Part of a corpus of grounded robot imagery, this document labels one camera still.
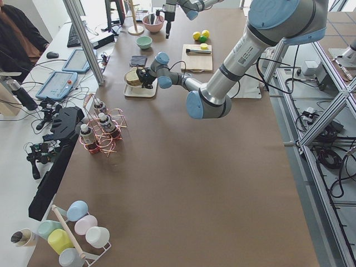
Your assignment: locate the pink bowl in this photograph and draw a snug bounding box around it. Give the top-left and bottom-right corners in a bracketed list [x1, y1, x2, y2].
[142, 15, 165, 33]

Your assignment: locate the wooden cutting board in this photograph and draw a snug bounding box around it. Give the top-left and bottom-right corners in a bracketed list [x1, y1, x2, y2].
[181, 44, 213, 72]

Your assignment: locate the grey blue cup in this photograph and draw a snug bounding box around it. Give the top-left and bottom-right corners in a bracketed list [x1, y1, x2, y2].
[58, 248, 85, 267]

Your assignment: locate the copper wire bottle rack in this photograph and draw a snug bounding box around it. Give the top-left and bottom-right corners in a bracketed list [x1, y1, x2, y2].
[79, 93, 127, 156]

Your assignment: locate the yellow lemon near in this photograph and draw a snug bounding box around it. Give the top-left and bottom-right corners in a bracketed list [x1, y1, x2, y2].
[201, 29, 210, 38]

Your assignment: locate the steel ice scoop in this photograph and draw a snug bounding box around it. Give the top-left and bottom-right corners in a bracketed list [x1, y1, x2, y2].
[147, 13, 156, 25]

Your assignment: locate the pink cup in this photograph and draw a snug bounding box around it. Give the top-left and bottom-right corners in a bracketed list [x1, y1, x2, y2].
[74, 215, 98, 235]

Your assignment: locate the cream rabbit tray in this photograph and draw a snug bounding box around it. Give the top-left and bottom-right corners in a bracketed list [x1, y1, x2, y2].
[123, 78, 157, 98]

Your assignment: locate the seated person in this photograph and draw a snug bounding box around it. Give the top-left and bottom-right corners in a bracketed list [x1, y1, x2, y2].
[1, 1, 50, 82]

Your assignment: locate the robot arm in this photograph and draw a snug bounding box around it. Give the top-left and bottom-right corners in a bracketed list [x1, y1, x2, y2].
[163, 0, 221, 39]
[137, 0, 328, 119]

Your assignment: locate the mint green bowl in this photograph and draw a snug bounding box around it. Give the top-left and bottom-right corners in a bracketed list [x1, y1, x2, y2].
[136, 36, 152, 50]

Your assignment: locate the teach pendant near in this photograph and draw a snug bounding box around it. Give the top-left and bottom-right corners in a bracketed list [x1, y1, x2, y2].
[36, 71, 78, 101]

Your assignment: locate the white mint cup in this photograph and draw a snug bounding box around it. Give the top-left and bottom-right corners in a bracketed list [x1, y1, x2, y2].
[85, 226, 110, 248]

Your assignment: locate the light blue cup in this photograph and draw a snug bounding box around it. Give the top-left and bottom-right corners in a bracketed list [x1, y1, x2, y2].
[67, 200, 88, 222]

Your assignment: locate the bread slice top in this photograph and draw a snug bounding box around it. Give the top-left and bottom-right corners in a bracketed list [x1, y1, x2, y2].
[125, 67, 140, 83]

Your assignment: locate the yellow cup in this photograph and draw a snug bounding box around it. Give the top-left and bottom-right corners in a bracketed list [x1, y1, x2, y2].
[47, 229, 74, 255]

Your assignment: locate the tea bottle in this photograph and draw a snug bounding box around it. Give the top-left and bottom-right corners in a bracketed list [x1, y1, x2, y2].
[93, 101, 107, 117]
[98, 112, 118, 139]
[80, 124, 99, 154]

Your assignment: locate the black water bottle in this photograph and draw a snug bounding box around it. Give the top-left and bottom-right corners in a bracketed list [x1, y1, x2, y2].
[6, 79, 38, 111]

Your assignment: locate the steel tumbler cup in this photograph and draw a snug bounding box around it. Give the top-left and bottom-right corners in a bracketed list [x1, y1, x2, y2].
[11, 228, 38, 247]

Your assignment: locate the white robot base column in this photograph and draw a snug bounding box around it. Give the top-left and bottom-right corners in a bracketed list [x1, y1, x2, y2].
[228, 76, 262, 99]

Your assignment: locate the aluminium frame post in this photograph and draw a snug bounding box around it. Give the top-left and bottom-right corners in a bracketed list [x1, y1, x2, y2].
[63, 0, 105, 86]

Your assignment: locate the teach pendant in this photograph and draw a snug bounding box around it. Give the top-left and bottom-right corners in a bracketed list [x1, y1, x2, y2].
[62, 49, 90, 74]
[36, 71, 78, 101]

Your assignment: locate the wooden mug tree stand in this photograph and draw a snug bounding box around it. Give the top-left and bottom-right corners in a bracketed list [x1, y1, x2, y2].
[125, 0, 145, 36]

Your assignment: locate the white wire cup rack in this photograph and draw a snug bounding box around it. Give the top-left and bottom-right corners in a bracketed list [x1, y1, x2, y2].
[85, 240, 112, 266]

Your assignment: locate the half lemon slice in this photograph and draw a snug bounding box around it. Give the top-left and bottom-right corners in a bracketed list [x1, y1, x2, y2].
[200, 43, 209, 50]

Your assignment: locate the grey folded cloth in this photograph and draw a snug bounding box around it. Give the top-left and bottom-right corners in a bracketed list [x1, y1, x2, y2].
[130, 55, 147, 67]

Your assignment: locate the green lime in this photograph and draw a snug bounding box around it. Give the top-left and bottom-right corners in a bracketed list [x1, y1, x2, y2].
[198, 35, 208, 43]

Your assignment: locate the black computer mouse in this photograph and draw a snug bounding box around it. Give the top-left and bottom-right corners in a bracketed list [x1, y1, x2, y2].
[46, 52, 59, 59]

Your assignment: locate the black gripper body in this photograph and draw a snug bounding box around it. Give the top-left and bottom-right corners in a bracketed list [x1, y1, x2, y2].
[142, 68, 156, 89]
[164, 11, 175, 24]

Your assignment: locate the green cup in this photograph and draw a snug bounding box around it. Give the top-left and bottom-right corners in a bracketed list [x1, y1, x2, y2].
[37, 220, 63, 240]

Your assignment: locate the steel cylinder tool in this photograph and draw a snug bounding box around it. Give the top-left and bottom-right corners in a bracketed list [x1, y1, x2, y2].
[185, 48, 211, 55]

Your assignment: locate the teach pendant far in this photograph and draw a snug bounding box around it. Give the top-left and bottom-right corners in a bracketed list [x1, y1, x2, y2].
[62, 49, 90, 74]

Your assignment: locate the black keyboard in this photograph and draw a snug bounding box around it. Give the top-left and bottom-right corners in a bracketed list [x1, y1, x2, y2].
[67, 25, 81, 48]

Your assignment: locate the white round plate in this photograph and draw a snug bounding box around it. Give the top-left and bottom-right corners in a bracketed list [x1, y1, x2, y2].
[124, 67, 142, 86]

